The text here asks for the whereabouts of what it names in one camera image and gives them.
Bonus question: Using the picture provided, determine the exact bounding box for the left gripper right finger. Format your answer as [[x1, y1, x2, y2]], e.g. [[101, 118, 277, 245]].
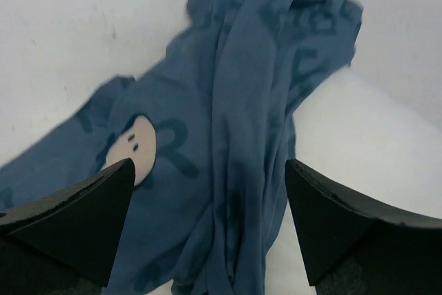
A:
[[285, 160, 441, 295]]

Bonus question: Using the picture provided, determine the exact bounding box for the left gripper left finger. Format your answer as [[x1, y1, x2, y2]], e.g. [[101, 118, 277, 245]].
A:
[[1, 159, 135, 294]]

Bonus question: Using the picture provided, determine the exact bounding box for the blue patterned pillowcase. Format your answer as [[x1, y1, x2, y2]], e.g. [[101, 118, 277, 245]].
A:
[[1, 0, 363, 294]]

